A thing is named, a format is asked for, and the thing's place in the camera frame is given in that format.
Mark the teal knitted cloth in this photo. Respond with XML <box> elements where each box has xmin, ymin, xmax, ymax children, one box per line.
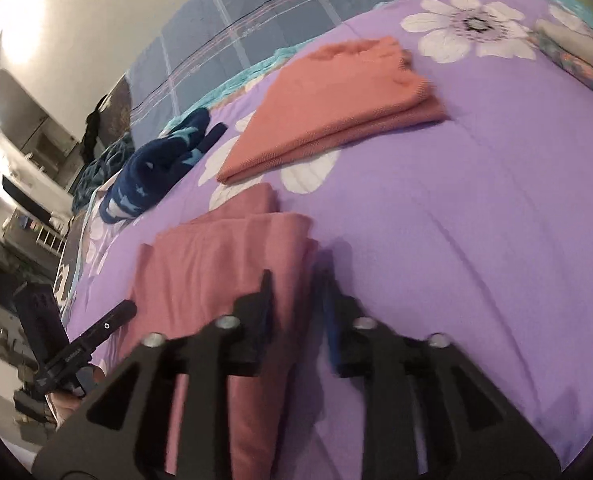
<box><xmin>71</xmin><ymin>132</ymin><xmax>137</xmax><ymax>211</ymax></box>

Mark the person's left hand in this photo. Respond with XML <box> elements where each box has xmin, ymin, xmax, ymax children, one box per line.
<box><xmin>50</xmin><ymin>364</ymin><xmax>108</xmax><ymax>428</ymax></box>

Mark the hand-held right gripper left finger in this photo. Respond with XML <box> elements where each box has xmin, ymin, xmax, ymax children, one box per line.
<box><xmin>31</xmin><ymin>270</ymin><xmax>275</xmax><ymax>480</ymax></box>

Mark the blue plaid pillow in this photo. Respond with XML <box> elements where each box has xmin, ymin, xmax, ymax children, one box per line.
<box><xmin>126</xmin><ymin>0</ymin><xmax>492</xmax><ymax>148</ymax></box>

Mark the mauve pink garment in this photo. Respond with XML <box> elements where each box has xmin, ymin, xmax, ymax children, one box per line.
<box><xmin>126</xmin><ymin>182</ymin><xmax>319</xmax><ymax>480</ymax></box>

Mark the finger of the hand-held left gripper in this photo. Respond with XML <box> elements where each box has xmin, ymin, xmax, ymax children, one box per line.
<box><xmin>76</xmin><ymin>300</ymin><xmax>138</xmax><ymax>357</ymax></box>

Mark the multicoloured patterned cloth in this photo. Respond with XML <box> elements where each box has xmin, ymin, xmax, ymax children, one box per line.
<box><xmin>533</xmin><ymin>17</ymin><xmax>593</xmax><ymax>101</ymax></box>

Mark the purple floral bed sheet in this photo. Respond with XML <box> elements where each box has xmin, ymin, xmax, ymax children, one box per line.
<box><xmin>59</xmin><ymin>0</ymin><xmax>593</xmax><ymax>480</ymax></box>

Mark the navy blue star-print garment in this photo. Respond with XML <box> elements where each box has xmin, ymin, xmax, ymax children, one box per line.
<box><xmin>99</xmin><ymin>107</ymin><xmax>228</xmax><ymax>223</ymax></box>

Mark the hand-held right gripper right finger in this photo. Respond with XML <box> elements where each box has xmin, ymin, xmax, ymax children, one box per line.
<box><xmin>321</xmin><ymin>265</ymin><xmax>562</xmax><ymax>480</ymax></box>

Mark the dark brown floral blanket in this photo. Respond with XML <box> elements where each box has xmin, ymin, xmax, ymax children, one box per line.
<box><xmin>56</xmin><ymin>72</ymin><xmax>134</xmax><ymax>306</ymax></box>

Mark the salmon orange garment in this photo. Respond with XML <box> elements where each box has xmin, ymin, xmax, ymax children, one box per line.
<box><xmin>216</xmin><ymin>36</ymin><xmax>449</xmax><ymax>186</ymax></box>

